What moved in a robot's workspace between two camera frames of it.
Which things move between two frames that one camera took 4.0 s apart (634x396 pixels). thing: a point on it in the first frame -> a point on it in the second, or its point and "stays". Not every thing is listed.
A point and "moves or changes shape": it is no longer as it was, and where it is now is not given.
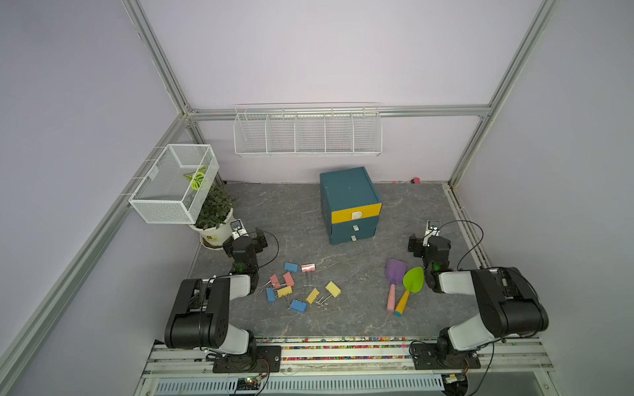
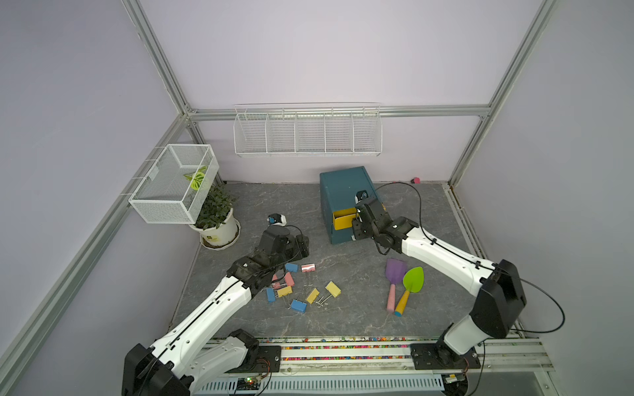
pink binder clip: x=288 y=279 stays
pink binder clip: x=309 y=267 stays
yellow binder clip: x=310 y=299 stays
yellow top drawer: x=357 y=213 moves or changes shape
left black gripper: x=258 y=242 -> x=300 y=248
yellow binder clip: x=285 y=291 stays
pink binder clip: x=275 y=281 stays
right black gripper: x=419 y=246 -> x=357 y=231
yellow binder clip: x=333 y=290 stays
